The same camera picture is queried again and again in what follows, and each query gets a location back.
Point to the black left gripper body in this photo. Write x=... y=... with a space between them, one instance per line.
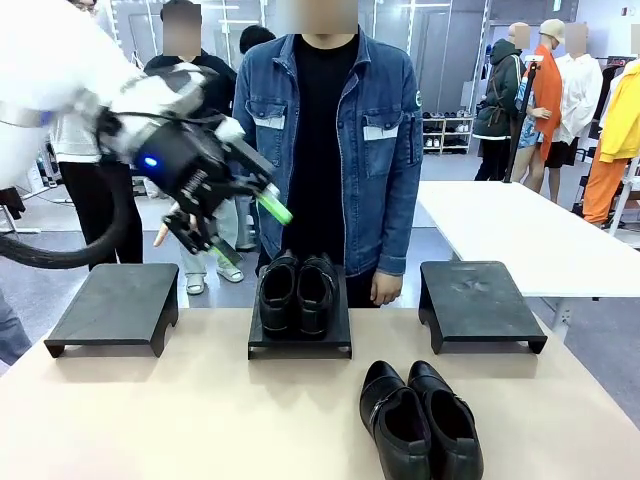
x=185 y=165

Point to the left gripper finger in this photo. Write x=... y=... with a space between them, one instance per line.
x=255 y=172
x=192 y=232

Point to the black loafer shoe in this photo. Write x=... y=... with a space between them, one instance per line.
x=277 y=300
x=317 y=300

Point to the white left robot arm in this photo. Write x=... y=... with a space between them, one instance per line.
x=30 y=60

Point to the person's left denim forearm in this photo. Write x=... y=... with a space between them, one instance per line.
x=400 y=225

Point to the person in denim jacket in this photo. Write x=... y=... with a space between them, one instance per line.
x=320 y=150

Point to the black shoe stand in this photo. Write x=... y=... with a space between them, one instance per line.
x=120 y=305
x=300 y=347
x=475 y=305

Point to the person's right hand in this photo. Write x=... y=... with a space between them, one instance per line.
x=162 y=234

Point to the person's left hand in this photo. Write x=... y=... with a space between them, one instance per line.
x=386 y=290

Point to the light grey slipper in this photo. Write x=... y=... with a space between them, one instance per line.
x=196 y=287
x=231 y=273

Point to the bystander in black jacket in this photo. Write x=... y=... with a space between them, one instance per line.
x=215 y=80

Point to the bystander in black trousers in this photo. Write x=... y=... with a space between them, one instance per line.
x=100 y=215

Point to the bystander with dark hair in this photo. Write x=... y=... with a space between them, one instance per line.
x=257 y=37

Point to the white shoe rack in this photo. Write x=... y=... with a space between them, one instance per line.
x=447 y=132

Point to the mannequin in dark hooded coat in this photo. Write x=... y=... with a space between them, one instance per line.
x=500 y=100

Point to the white side table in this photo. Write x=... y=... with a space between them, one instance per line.
x=525 y=230

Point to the black perforated buckle shoe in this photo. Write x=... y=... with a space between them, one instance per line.
x=450 y=425
x=395 y=430

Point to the mannequin in orange garment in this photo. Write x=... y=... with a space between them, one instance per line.
x=542 y=110

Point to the mannequin in white shirt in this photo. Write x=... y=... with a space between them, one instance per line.
x=580 y=95

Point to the orange trousers on rack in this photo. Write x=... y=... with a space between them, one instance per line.
x=602 y=190

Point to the yellow hoodie on rack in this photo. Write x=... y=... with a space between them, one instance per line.
x=622 y=115

